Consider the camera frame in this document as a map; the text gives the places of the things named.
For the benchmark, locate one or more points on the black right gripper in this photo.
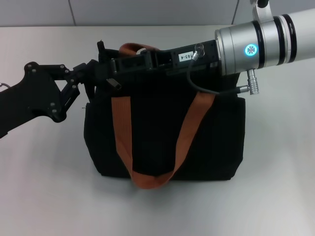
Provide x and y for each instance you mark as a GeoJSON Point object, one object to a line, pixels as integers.
{"type": "Point", "coordinates": [162, 61]}

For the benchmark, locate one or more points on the silver zipper pull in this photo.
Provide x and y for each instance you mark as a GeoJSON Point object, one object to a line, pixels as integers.
{"type": "Point", "coordinates": [113, 83]}

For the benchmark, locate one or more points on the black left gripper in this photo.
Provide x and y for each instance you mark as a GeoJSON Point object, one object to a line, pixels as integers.
{"type": "Point", "coordinates": [27, 98]}

